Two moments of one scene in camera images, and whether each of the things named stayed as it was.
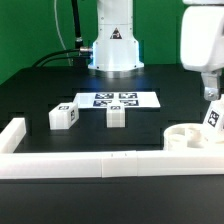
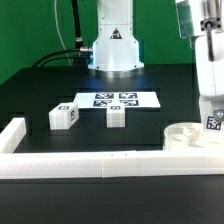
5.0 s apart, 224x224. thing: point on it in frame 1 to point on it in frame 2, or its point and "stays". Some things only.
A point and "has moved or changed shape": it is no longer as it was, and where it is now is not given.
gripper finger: (211, 84) to (218, 115)
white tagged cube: (213, 124) has moved or changed shape
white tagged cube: (63, 116) stays
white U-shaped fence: (80, 165) stays
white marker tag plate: (137, 99) stays
